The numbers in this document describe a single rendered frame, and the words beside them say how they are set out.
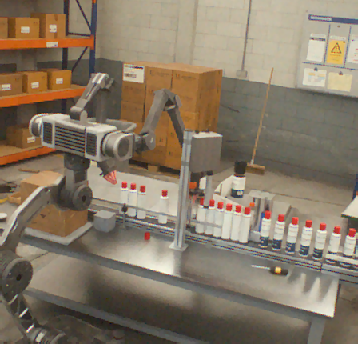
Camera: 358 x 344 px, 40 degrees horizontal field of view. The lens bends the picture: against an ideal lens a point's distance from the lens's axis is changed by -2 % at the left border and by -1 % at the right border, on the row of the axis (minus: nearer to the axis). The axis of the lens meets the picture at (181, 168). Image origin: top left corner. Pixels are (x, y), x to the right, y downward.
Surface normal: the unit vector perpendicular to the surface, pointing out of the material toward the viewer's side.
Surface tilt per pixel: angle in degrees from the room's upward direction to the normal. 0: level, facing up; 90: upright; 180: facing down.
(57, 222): 90
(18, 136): 90
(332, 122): 90
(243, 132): 90
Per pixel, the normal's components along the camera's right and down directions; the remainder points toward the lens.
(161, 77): -0.44, 0.23
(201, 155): 0.56, 0.29
